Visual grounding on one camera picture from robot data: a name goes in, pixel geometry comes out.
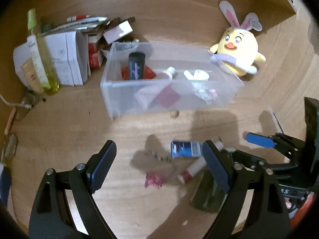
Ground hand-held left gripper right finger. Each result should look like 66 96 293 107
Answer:
201 140 291 239

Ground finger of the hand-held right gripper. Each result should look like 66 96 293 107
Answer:
232 149 295 174
245 132 306 165

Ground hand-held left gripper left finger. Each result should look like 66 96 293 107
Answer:
29 140 117 239

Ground patterned pink lip balm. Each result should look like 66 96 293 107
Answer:
177 159 208 183

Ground dark green bottle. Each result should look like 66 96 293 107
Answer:
189 170 228 213

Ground small blue white box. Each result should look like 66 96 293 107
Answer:
170 139 202 159

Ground clear plastic bin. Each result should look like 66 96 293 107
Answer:
100 42 245 120

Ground pink and white tube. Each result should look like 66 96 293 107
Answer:
135 67 176 110

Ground mint and white roller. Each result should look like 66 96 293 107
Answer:
184 69 218 105

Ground black tube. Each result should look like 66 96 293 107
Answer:
128 52 147 80

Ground thin black stick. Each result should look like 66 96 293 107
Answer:
272 112 284 133

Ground crumpled pink wrapper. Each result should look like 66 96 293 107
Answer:
145 172 165 188

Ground small dark beads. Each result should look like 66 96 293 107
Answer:
150 151 172 162

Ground eyeglasses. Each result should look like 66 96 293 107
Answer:
15 92 46 121
1 134 18 162

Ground yellow chick plush toy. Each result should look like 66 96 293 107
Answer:
209 0 267 77

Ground yellow-green spray bottle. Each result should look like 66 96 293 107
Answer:
27 9 61 95

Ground blue and white carton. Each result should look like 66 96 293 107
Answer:
0 163 12 207

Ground stack of folded white papers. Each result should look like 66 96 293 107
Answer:
13 30 88 86

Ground beige lotion bottle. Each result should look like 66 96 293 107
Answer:
20 60 45 94

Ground clear plastic bowl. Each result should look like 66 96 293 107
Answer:
101 42 139 59

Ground small white cardboard box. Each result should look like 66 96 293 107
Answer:
103 20 134 44

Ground pile of printed leaflets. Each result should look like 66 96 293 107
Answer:
41 16 110 34

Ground red and white marker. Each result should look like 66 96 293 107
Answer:
67 15 91 22

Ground white cable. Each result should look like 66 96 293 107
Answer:
0 95 33 109

